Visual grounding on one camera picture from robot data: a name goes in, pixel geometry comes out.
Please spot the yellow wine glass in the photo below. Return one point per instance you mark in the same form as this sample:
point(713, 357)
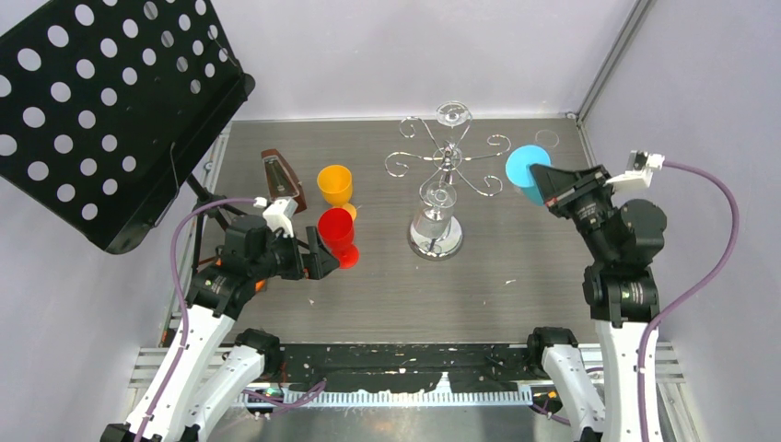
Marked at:
point(336, 185)

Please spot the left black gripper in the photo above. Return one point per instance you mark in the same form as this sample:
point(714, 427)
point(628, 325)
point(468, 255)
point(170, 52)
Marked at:
point(320, 260)

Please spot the brown wooden metronome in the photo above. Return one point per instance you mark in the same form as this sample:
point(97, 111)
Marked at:
point(282, 181)

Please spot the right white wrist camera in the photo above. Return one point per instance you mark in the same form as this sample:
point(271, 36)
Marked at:
point(640, 168)

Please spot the black perforated music stand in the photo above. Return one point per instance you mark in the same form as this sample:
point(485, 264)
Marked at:
point(109, 107)

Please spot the chrome wine glass rack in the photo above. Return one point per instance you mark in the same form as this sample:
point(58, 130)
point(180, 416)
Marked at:
point(447, 161)

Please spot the clear wine glass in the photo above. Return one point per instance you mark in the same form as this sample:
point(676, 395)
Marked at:
point(433, 217)
point(457, 117)
point(547, 139)

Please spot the red wine glass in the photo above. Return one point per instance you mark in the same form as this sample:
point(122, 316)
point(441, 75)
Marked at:
point(336, 227)

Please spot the blue wine glass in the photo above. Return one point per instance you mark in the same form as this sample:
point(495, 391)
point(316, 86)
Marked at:
point(517, 169)

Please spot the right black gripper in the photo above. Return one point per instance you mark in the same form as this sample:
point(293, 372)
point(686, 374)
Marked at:
point(554, 184)

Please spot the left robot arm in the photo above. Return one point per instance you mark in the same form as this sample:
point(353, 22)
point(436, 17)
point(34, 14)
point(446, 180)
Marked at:
point(183, 403)

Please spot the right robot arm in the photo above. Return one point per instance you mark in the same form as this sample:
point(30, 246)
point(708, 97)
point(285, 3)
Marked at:
point(623, 299)

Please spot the clear wine glass back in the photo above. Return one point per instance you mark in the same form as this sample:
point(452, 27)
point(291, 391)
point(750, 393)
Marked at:
point(457, 117)

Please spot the clear wine glass front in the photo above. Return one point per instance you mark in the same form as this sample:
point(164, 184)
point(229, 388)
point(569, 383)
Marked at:
point(433, 217)

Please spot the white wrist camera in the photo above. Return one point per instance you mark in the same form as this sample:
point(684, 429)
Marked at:
point(640, 168)
point(278, 216)

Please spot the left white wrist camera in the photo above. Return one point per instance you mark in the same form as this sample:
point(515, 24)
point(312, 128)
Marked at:
point(278, 216)

